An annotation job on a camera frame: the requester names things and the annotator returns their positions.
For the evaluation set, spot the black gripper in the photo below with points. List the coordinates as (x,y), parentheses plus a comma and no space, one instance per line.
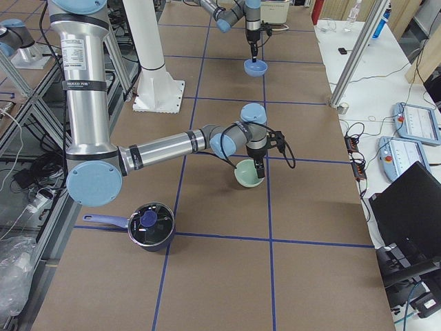
(252,35)
(256,154)

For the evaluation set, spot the green bowl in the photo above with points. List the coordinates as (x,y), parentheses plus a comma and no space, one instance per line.
(246,174)

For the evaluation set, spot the blue bowl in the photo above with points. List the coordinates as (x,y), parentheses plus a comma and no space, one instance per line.
(255,68)

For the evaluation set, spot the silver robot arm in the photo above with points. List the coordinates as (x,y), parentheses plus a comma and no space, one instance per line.
(226,18)
(96,166)

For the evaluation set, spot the black power strip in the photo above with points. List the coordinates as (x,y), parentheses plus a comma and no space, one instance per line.
(357,159)

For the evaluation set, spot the dark blue saucepan with lid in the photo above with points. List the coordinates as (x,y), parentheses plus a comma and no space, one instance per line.
(151,226)

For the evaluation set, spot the blue water bottle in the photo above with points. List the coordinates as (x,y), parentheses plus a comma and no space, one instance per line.
(382,21)

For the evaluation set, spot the lower teach pendant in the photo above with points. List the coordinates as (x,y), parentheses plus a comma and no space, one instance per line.
(397,155)

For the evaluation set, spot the teach pendant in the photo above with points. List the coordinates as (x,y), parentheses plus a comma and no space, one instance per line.
(416,122)
(397,155)

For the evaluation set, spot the black laptop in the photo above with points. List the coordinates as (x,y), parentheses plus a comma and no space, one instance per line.
(410,209)

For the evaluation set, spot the upper teach pendant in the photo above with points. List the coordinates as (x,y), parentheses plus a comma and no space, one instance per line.
(416,122)

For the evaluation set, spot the clear plastic bag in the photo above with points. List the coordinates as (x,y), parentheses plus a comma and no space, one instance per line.
(17,269)

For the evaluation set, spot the wrist black camera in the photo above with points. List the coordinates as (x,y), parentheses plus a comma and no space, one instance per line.
(266,27)
(276,139)

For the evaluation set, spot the white camera pedestal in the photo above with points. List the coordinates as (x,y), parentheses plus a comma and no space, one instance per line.
(157,91)

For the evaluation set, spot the aluminium frame post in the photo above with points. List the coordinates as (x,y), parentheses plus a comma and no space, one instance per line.
(362,41)

